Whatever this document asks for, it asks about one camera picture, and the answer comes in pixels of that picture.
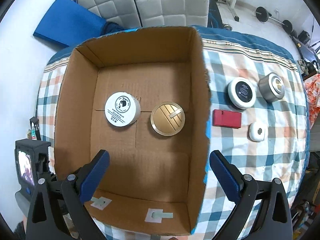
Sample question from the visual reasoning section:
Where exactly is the white barbell rack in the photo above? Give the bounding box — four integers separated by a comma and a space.
210, 0, 241, 22

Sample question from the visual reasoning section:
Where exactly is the checkered blanket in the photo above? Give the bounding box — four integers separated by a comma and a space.
35, 25, 312, 240

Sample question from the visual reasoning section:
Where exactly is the short barbell with black plates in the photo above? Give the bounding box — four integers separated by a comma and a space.
255, 6, 293, 34

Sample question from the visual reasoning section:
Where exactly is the blue foam mat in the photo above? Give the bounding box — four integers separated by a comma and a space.
32, 0, 110, 47

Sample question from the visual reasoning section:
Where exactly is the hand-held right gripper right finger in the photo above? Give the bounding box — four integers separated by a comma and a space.
209, 150, 293, 240

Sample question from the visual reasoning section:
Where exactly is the grey tufted cushion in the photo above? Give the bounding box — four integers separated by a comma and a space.
77, 0, 143, 28
129, 0, 209, 28

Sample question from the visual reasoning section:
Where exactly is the dark blue cloth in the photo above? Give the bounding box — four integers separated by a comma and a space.
103, 21, 126, 36

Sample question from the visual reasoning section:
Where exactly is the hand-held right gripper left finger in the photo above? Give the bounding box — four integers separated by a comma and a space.
26, 149, 110, 240

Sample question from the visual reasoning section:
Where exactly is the silver metallic jar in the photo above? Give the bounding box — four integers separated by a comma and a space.
258, 72, 285, 103

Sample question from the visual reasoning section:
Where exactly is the gold lidded jar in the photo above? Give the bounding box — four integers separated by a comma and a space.
150, 101, 186, 136

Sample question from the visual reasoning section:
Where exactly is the small white rounded case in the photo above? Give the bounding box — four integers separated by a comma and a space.
248, 122, 267, 142

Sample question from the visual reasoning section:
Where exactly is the small red box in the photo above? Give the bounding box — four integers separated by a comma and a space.
212, 109, 242, 128

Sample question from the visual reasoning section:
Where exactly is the white jar with portrait label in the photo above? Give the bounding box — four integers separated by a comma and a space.
104, 92, 141, 127

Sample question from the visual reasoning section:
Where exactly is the cardboard box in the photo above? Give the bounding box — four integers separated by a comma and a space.
54, 26, 212, 236

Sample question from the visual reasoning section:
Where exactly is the black and blue weight bench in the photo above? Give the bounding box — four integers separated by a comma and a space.
207, 0, 226, 29

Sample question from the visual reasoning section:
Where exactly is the white jar with black lid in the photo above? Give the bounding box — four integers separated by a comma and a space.
227, 76, 257, 110

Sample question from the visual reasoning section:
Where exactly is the orange floral cloth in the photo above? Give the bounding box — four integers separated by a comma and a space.
303, 74, 320, 128

